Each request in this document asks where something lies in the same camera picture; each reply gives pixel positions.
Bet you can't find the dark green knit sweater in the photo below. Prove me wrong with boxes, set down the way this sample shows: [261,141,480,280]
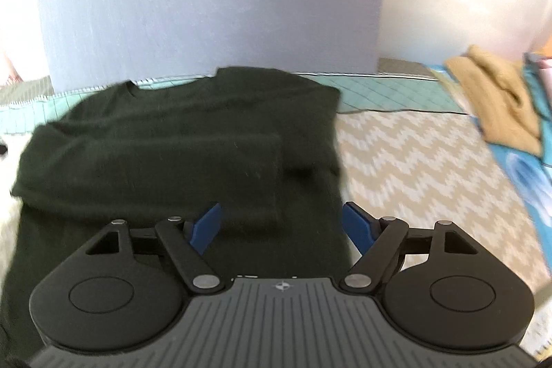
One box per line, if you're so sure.
[1,67,350,359]

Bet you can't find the patterned bed sheet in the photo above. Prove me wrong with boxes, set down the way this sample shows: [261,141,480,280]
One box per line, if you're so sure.
[1,89,548,299]

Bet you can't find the blue floral blanket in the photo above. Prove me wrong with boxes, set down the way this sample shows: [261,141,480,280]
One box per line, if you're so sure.
[430,52,551,264]

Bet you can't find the tan knit garment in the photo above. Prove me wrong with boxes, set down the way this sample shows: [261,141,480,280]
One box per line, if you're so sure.
[444,45,543,157]

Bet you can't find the pink floral curtain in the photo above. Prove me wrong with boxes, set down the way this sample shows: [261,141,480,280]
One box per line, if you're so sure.
[0,59,22,89]

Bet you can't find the pink satin fabric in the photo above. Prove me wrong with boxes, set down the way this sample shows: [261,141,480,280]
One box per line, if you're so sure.
[536,37,552,97]

